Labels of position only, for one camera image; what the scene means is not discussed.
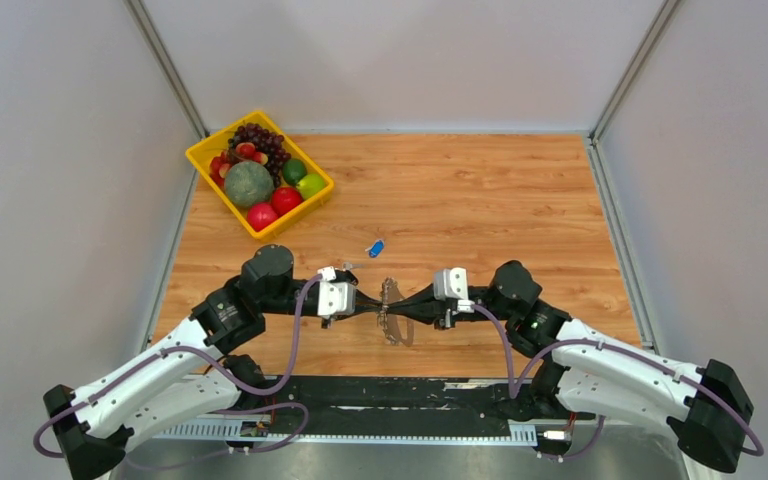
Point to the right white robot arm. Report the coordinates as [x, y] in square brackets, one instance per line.
[565, 362]

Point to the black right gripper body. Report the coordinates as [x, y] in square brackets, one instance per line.
[447, 317]

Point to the aluminium frame post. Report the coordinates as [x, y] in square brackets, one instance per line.
[145, 24]
[647, 45]

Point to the silver key with blue tag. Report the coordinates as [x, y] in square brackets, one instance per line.
[375, 249]

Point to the green netted melon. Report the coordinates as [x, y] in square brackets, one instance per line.
[248, 183]

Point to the dark green lime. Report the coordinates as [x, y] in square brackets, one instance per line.
[293, 171]

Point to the dark purple grape bunch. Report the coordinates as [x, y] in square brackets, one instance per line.
[265, 141]

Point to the silver keyring bunch with keys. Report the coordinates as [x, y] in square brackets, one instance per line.
[396, 331]

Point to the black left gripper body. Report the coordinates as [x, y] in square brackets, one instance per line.
[326, 320]

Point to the right aluminium frame post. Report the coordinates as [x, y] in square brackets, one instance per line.
[647, 45]

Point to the red apple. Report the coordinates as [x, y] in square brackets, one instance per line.
[285, 199]
[261, 215]

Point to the yellow plastic fruit tray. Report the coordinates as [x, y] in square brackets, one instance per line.
[209, 157]

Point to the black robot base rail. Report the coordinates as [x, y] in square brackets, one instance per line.
[409, 406]

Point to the red-yellow peach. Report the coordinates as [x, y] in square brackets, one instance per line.
[260, 157]

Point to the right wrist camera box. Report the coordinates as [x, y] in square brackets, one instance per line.
[451, 286]

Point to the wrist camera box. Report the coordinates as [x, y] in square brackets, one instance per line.
[334, 295]
[451, 286]

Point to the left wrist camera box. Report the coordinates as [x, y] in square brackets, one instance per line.
[334, 295]

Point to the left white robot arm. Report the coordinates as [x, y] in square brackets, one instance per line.
[192, 371]

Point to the left aluminium frame post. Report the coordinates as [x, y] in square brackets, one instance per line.
[145, 24]

